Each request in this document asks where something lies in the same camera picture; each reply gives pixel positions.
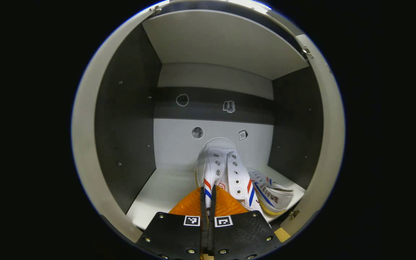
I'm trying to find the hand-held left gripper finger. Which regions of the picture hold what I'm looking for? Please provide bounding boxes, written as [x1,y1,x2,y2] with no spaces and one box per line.
[208,185,282,260]
[136,186,208,260]

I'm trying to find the white striped canvas shoe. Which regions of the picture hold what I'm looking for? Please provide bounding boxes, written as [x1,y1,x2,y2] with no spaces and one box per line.
[248,169,294,216]
[195,137,266,219]

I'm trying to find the grey shoe cabinet door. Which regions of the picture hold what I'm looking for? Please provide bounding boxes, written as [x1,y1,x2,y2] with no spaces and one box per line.
[266,11,346,237]
[71,7,158,243]

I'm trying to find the grey shoe cabinet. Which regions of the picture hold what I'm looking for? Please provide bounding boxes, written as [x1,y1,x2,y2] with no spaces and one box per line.
[94,0,324,231]

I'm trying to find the large ceiling light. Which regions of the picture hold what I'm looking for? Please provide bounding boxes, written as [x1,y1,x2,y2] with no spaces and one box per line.
[226,0,272,14]

